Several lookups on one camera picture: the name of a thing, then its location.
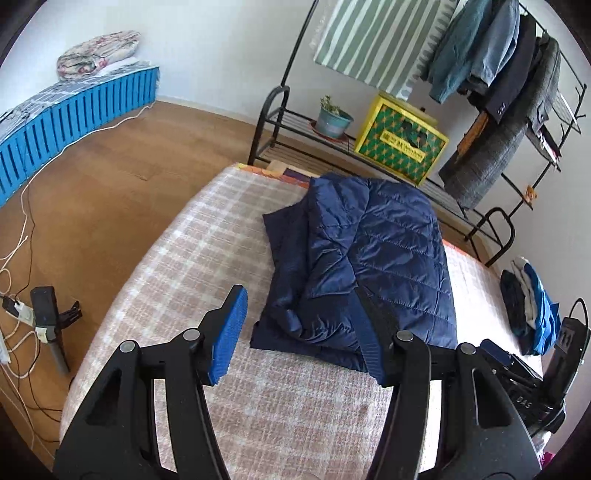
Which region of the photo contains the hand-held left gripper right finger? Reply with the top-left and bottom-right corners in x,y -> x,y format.
353,288 -> 543,480

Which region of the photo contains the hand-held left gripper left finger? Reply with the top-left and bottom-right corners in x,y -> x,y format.
53,284 -> 250,480

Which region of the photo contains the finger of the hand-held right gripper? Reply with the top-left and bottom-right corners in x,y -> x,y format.
480,339 -> 511,370

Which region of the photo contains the navy puffer jacket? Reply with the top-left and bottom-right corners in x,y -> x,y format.
249,173 -> 459,374

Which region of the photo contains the black metal clothes rack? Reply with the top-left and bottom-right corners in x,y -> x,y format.
247,0 -> 589,268

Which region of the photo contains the dark folded garment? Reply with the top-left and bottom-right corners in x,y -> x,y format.
500,270 -> 532,337

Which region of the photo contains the bright blue jacket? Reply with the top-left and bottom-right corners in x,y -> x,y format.
524,261 -> 561,356

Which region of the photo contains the white folded garment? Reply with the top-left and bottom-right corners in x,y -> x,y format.
510,256 -> 541,324

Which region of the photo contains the plaid covered bed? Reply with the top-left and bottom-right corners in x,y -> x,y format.
59,161 -> 546,480

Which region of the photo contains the black stand device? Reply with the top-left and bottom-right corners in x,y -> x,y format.
30,286 -> 84,374

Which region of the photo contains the grey plaid coat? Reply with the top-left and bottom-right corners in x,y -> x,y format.
438,37 -> 561,210

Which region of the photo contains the yellow green patterned box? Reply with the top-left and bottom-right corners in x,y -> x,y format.
354,91 -> 450,186

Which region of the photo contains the orange brown scarf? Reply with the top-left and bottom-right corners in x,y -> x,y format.
457,111 -> 490,160

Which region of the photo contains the potted plant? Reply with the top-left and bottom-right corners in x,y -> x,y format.
309,95 -> 355,139

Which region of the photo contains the blue slatted pallet platform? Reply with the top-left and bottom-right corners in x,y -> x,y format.
0,65 -> 160,208

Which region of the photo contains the black blazer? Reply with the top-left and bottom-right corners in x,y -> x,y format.
466,14 -> 539,123

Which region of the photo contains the grey patterned sheet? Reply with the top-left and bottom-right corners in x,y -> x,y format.
0,65 -> 153,144

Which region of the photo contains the floral folded quilt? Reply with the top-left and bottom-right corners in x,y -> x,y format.
57,30 -> 141,81

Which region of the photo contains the green striped white cloth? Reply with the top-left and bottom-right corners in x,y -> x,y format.
311,0 -> 462,97

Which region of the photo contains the blue denim jacket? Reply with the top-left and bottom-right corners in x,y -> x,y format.
457,0 -> 520,86

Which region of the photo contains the black cable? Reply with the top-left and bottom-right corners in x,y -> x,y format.
0,187 -> 75,411

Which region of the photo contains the white cable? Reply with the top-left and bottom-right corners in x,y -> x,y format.
0,104 -> 155,416

